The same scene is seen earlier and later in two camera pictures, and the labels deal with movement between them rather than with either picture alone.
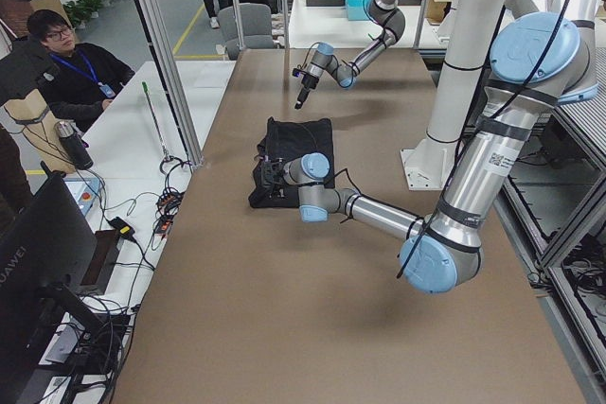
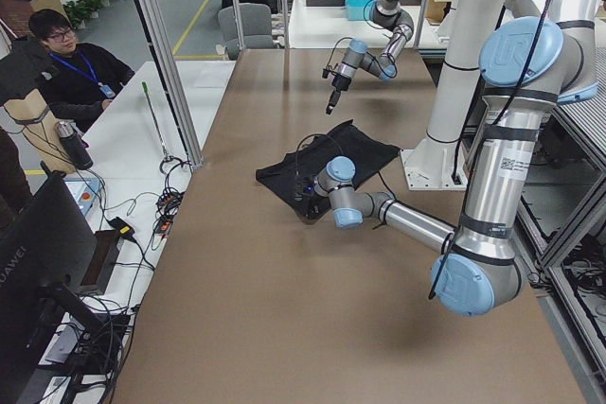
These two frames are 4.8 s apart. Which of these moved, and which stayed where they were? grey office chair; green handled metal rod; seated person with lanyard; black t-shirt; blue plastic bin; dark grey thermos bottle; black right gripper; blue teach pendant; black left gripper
Moved: black left gripper; black t-shirt; black right gripper
Stayed: green handled metal rod; seated person with lanyard; dark grey thermos bottle; blue plastic bin; blue teach pendant; grey office chair
